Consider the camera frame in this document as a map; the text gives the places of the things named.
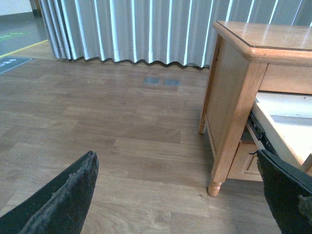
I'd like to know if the light wooden nightstand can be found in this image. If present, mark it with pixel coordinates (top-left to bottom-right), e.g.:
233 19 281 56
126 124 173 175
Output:
198 21 312 196

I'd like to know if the wooden drawer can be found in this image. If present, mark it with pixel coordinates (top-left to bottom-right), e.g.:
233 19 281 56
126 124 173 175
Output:
227 140 262 181
251 92 312 176

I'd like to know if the grey metal floor outlet cover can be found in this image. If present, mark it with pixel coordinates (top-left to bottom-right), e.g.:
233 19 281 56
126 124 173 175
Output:
143 78 160 85

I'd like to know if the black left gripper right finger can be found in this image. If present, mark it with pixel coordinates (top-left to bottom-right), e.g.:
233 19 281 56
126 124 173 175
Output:
251 150 312 234

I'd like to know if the grey pleated curtain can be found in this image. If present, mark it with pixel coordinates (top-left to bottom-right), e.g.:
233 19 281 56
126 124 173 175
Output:
40 0 312 67

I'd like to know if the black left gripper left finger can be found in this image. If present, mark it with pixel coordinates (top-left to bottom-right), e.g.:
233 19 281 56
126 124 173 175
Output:
0 151 99 234

